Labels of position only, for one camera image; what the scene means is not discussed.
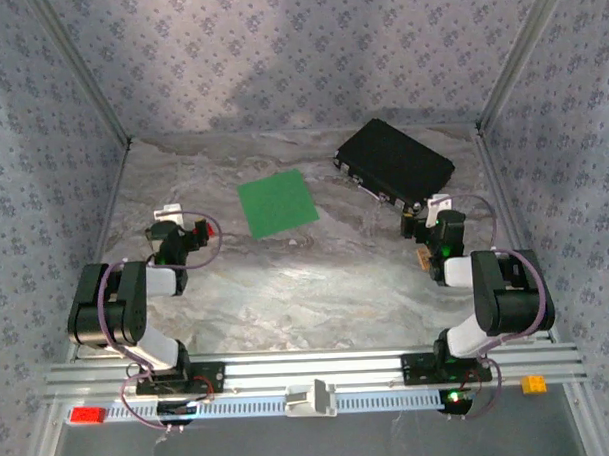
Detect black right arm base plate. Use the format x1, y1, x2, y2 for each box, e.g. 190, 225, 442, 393
399, 350, 494, 387

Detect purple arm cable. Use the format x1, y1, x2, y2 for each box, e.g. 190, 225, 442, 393
97, 209, 231, 436
440, 190, 555, 422

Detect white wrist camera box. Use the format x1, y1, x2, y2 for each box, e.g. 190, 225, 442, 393
425, 193, 456, 229
153, 203, 184, 225

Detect red toy brick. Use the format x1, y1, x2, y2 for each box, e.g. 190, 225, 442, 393
70, 405, 108, 426

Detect green paper sheet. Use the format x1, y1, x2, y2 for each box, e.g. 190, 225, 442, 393
236, 168, 321, 241

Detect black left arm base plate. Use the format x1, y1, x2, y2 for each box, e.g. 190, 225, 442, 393
133, 361, 227, 397

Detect black hard case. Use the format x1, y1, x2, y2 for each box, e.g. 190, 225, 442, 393
332, 115, 458, 220

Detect white slotted cable duct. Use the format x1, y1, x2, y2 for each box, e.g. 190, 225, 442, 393
64, 387, 476, 426

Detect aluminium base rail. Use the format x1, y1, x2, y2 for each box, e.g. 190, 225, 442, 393
42, 341, 590, 404

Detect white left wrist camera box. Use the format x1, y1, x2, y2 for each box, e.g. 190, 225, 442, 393
153, 203, 184, 225

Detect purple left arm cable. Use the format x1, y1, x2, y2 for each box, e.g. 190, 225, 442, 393
97, 209, 231, 436

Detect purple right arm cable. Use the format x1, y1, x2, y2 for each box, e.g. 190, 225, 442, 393
440, 190, 555, 422

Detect aluminium side rail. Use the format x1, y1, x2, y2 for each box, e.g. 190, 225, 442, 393
60, 138, 140, 362
473, 123, 560, 347

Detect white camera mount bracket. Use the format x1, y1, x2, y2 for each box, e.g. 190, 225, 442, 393
283, 377, 339, 420

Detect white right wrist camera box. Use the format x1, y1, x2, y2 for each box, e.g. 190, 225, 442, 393
425, 193, 456, 229

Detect yellow toy brick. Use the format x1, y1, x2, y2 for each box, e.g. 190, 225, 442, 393
520, 374, 548, 396

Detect aluminium frame post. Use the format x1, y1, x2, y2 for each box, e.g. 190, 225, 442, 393
470, 0, 580, 133

